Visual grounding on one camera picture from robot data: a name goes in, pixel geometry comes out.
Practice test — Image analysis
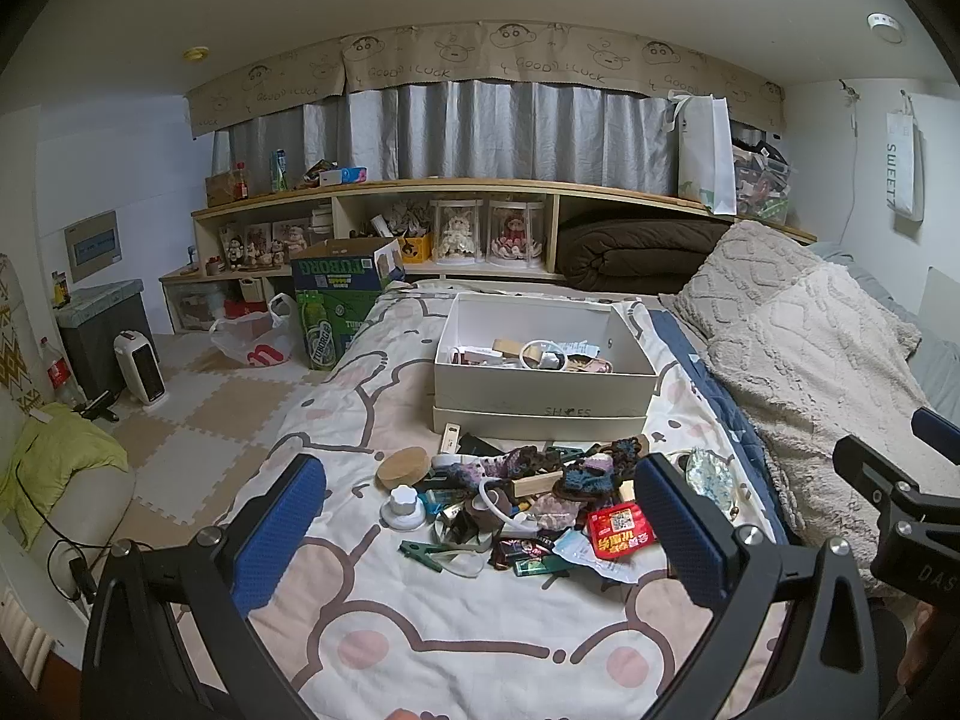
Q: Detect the beige printed valance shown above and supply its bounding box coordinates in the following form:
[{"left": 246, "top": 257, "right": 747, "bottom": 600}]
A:
[{"left": 185, "top": 22, "right": 785, "bottom": 140}]

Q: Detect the cream textured blanket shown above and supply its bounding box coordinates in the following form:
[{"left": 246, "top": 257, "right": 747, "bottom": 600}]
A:
[{"left": 670, "top": 220, "right": 960, "bottom": 597}]

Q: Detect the navy patterned quilt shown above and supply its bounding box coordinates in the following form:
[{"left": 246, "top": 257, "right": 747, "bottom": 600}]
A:
[{"left": 647, "top": 306, "right": 790, "bottom": 545}]

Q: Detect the white hanging paper bag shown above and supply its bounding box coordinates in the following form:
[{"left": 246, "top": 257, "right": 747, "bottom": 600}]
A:
[{"left": 886, "top": 94, "right": 926, "bottom": 222}]

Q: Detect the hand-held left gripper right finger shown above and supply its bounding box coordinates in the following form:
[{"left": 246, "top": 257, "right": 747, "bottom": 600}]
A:
[{"left": 634, "top": 454, "right": 878, "bottom": 720}]

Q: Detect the white space heater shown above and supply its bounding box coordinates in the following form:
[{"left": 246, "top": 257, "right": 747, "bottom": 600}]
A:
[{"left": 113, "top": 331, "right": 167, "bottom": 408}]

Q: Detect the white flower-shaped knob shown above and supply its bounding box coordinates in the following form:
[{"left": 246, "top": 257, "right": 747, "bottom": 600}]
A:
[{"left": 379, "top": 485, "right": 429, "bottom": 536}]

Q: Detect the white ring-shaped gadget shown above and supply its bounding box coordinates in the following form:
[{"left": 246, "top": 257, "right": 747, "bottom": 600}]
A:
[{"left": 478, "top": 480, "right": 535, "bottom": 524}]

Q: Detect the wooden wall shelf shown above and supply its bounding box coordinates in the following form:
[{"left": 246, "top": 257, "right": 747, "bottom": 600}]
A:
[{"left": 159, "top": 178, "right": 818, "bottom": 335}]

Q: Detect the round wooden disc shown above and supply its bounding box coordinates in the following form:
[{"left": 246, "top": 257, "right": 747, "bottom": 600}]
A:
[{"left": 376, "top": 447, "right": 431, "bottom": 493}]

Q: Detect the purple crochet piece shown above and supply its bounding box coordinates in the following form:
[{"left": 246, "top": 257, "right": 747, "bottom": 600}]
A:
[{"left": 441, "top": 445, "right": 542, "bottom": 494}]

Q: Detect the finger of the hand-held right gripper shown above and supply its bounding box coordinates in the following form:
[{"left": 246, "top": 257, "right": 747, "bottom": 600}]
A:
[
  {"left": 832, "top": 433, "right": 942, "bottom": 522},
  {"left": 911, "top": 405, "right": 960, "bottom": 466}
]

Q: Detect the cola bottle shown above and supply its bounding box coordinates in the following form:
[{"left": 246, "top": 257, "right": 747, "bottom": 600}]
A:
[{"left": 41, "top": 339, "right": 85, "bottom": 410}]

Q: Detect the clear storage drawer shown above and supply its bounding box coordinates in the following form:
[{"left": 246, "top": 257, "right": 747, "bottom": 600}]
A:
[{"left": 160, "top": 277, "right": 227, "bottom": 335}]

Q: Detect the red sachet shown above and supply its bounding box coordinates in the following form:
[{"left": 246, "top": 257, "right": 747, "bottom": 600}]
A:
[{"left": 586, "top": 502, "right": 658, "bottom": 560}]

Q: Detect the black power cable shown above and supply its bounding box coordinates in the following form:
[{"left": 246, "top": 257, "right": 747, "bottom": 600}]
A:
[{"left": 11, "top": 454, "right": 102, "bottom": 605}]

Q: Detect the green beer carton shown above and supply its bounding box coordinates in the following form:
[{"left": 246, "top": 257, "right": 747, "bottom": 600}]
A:
[{"left": 290, "top": 237, "right": 407, "bottom": 371}]

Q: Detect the checkered foam floor mat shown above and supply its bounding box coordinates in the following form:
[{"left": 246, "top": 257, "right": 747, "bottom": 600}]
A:
[{"left": 105, "top": 326, "right": 365, "bottom": 527}]

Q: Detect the grey electrical panel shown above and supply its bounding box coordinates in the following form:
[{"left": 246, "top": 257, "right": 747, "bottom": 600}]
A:
[{"left": 63, "top": 211, "right": 122, "bottom": 287}]

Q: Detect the yellow-green cloth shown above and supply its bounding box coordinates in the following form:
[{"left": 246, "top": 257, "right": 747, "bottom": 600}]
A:
[{"left": 0, "top": 411, "right": 130, "bottom": 550}]

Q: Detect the white shoe box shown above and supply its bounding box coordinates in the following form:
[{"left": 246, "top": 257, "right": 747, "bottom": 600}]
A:
[{"left": 431, "top": 292, "right": 662, "bottom": 442}]

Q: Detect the white red plastic bag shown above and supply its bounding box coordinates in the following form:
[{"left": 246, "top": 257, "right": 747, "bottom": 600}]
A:
[{"left": 209, "top": 292, "right": 296, "bottom": 369}]

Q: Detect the cream doll in clear case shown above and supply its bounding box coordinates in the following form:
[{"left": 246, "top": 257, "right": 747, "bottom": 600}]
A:
[{"left": 430, "top": 199, "right": 482, "bottom": 265}]

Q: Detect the dark storage bin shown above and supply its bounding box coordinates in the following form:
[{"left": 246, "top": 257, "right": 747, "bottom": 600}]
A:
[{"left": 56, "top": 278, "right": 155, "bottom": 400}]

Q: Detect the clear bin of clutter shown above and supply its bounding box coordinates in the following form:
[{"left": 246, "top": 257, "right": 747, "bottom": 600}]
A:
[{"left": 730, "top": 122, "right": 794, "bottom": 227}]

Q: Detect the pink doll in clear case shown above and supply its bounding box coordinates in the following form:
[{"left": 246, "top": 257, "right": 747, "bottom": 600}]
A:
[{"left": 487, "top": 199, "right": 546, "bottom": 268}]

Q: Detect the brocade drawstring pouch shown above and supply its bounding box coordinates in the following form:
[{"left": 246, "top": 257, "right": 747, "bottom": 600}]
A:
[{"left": 685, "top": 448, "right": 741, "bottom": 512}]

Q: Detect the blue brown crochet piece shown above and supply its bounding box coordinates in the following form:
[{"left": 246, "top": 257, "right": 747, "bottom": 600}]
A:
[{"left": 553, "top": 435, "right": 650, "bottom": 505}]

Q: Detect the grey curtain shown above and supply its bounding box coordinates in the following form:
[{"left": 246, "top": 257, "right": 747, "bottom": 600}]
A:
[{"left": 212, "top": 82, "right": 680, "bottom": 196}]

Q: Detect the small wooden box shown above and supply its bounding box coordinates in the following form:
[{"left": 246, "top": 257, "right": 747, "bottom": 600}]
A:
[{"left": 513, "top": 470, "right": 565, "bottom": 498}]

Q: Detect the brown folded quilt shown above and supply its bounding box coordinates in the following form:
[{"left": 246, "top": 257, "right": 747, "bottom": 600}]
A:
[{"left": 553, "top": 212, "right": 722, "bottom": 293}]

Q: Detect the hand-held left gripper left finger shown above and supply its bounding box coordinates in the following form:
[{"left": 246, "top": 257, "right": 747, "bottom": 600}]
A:
[{"left": 82, "top": 454, "right": 327, "bottom": 720}]

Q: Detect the white paper gift bag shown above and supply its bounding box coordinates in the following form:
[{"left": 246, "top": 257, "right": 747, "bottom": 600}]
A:
[{"left": 667, "top": 92, "right": 738, "bottom": 217}]

